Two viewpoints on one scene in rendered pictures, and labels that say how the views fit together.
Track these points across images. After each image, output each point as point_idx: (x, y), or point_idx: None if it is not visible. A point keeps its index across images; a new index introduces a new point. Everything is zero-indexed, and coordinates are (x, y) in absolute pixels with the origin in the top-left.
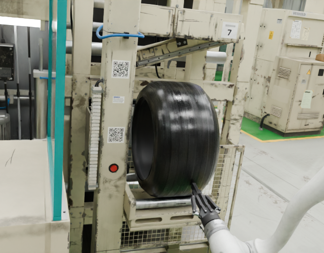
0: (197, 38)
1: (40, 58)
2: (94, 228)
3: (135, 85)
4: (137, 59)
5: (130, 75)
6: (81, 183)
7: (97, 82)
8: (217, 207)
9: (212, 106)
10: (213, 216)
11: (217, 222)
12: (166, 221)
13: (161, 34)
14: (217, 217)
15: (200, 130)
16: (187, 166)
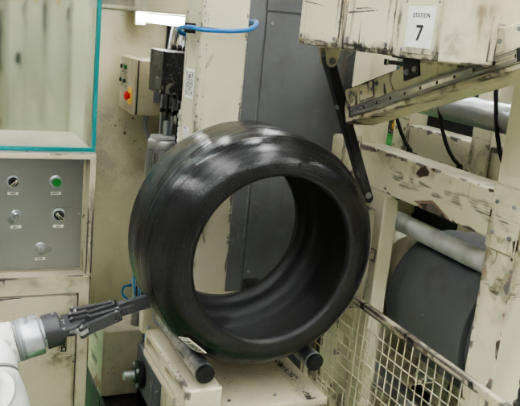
0: (371, 49)
1: None
2: None
3: (410, 171)
4: (353, 103)
5: (193, 93)
6: (331, 342)
7: None
8: (84, 325)
9: (211, 164)
10: (45, 314)
11: (28, 318)
12: (161, 370)
13: (328, 42)
14: (43, 319)
15: (156, 192)
16: (134, 250)
